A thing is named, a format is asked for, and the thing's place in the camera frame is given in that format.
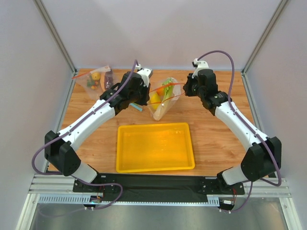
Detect fake green celery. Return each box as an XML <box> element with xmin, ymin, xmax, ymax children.
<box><xmin>159</xmin><ymin>78</ymin><xmax>181</xmax><ymax>108</ymax></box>

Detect red-zip clear bag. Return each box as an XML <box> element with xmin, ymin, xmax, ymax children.
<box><xmin>147</xmin><ymin>77</ymin><xmax>184</xmax><ymax>121</ymax></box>
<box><xmin>73</xmin><ymin>66</ymin><xmax>119</xmax><ymax>100</ymax></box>

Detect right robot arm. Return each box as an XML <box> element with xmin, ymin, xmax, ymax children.
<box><xmin>183</xmin><ymin>69</ymin><xmax>282</xmax><ymax>185</ymax></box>

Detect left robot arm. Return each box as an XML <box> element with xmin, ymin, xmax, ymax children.
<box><xmin>45</xmin><ymin>69</ymin><xmax>153</xmax><ymax>183</ymax></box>

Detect blue-zip clear bag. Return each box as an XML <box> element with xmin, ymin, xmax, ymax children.
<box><xmin>130</xmin><ymin>103</ymin><xmax>143</xmax><ymax>112</ymax></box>

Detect fake yellow lemon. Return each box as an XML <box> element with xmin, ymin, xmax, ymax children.
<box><xmin>150</xmin><ymin>92</ymin><xmax>161</xmax><ymax>110</ymax></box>

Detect fake orange-yellow mango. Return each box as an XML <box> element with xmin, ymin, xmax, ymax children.
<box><xmin>156</xmin><ymin>88</ymin><xmax>164</xmax><ymax>95</ymax></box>

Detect fake purple sweet potato slice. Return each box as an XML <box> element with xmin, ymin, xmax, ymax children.
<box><xmin>100</xmin><ymin>70</ymin><xmax>114</xmax><ymax>91</ymax></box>

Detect fake small cherry tomatoes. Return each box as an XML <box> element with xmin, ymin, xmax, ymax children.
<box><xmin>87</xmin><ymin>78</ymin><xmax>99</xmax><ymax>90</ymax></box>

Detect yellow plastic tray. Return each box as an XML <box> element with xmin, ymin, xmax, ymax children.
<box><xmin>116</xmin><ymin>123</ymin><xmax>195</xmax><ymax>173</ymax></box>

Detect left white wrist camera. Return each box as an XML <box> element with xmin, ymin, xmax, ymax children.
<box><xmin>135</xmin><ymin>64</ymin><xmax>153</xmax><ymax>88</ymax></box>

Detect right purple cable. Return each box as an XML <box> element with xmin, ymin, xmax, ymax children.
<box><xmin>196</xmin><ymin>50</ymin><xmax>282</xmax><ymax>214</ymax></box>

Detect purple cable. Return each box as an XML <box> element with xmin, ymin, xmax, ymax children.
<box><xmin>32</xmin><ymin>59</ymin><xmax>142</xmax><ymax>218</ymax></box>
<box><xmin>196</xmin><ymin>50</ymin><xmax>282</xmax><ymax>214</ymax></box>

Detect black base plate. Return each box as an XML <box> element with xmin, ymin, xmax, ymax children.
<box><xmin>73</xmin><ymin>173</ymin><xmax>245</xmax><ymax>203</ymax></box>

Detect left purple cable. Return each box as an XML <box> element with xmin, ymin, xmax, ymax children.
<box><xmin>32</xmin><ymin>59</ymin><xmax>142</xmax><ymax>218</ymax></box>

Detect aluminium frame rail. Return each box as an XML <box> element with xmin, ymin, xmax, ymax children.
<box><xmin>16</xmin><ymin>172</ymin><xmax>302</xmax><ymax>230</ymax></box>

